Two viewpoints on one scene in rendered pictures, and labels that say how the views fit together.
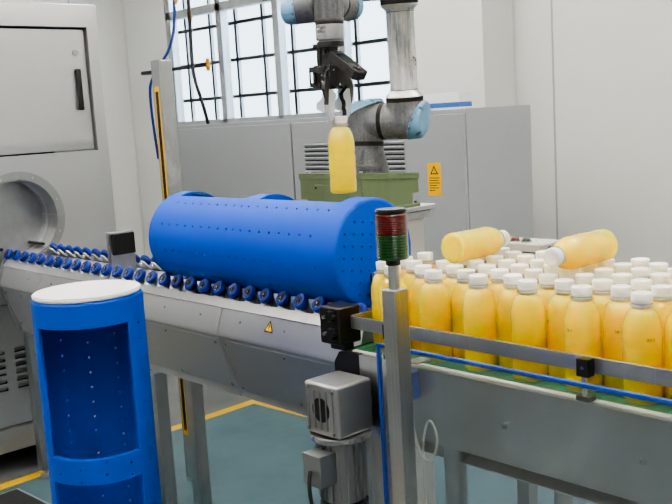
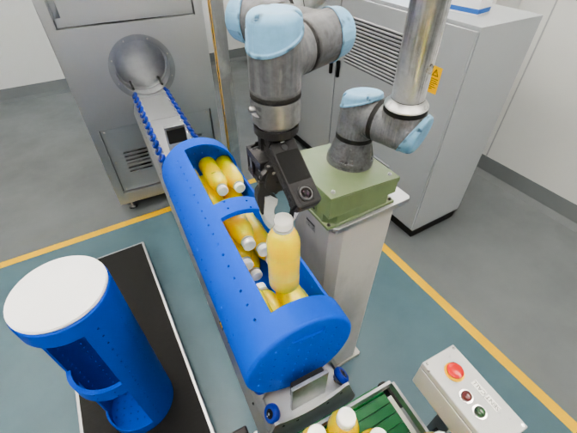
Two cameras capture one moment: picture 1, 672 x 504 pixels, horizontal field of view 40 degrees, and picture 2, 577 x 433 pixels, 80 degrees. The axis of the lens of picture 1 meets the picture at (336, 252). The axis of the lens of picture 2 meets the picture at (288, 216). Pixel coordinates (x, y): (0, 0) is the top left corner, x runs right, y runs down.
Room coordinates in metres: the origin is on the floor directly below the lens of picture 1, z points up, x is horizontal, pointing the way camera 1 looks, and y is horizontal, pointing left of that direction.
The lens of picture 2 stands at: (1.99, -0.16, 1.89)
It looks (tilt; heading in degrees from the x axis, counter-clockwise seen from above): 43 degrees down; 15
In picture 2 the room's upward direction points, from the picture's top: straight up
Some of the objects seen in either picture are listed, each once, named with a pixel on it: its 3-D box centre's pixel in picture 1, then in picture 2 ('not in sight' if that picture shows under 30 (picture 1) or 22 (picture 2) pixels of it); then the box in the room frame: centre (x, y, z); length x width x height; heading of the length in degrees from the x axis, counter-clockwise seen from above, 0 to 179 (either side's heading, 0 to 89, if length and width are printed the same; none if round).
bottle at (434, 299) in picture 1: (435, 318); not in sight; (2.00, -0.21, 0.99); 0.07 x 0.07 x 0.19
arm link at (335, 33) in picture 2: (339, 6); (310, 36); (2.56, -0.05, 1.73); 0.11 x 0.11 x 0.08; 64
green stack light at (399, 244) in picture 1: (392, 246); not in sight; (1.81, -0.11, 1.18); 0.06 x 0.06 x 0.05
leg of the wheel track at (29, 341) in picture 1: (39, 405); not in sight; (3.80, 1.29, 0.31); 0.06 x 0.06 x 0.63; 42
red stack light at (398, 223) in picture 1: (391, 223); not in sight; (1.81, -0.11, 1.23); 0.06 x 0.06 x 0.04
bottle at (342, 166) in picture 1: (341, 157); (283, 255); (2.45, -0.03, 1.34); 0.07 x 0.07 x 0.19
